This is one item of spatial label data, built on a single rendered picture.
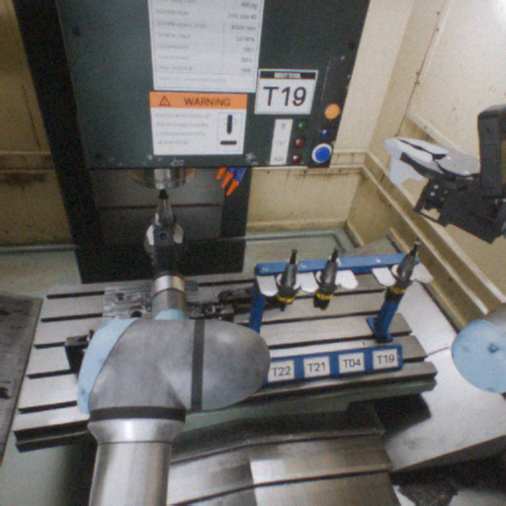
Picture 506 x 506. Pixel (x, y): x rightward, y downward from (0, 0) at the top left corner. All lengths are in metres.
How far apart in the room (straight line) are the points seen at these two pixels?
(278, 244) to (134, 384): 1.76
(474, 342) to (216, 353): 0.30
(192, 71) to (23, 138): 1.32
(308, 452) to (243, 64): 1.07
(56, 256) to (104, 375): 1.68
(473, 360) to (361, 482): 0.91
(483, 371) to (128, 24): 0.63
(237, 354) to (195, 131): 0.38
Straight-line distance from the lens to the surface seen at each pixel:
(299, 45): 0.72
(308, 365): 1.27
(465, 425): 1.54
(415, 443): 1.51
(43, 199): 2.08
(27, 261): 2.20
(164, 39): 0.68
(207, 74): 0.70
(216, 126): 0.73
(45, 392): 1.31
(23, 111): 1.89
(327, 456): 1.39
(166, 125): 0.72
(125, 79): 0.70
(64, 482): 1.49
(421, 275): 1.24
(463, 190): 0.64
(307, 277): 1.11
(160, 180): 0.92
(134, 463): 0.53
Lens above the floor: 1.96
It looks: 40 degrees down
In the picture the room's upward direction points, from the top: 6 degrees clockwise
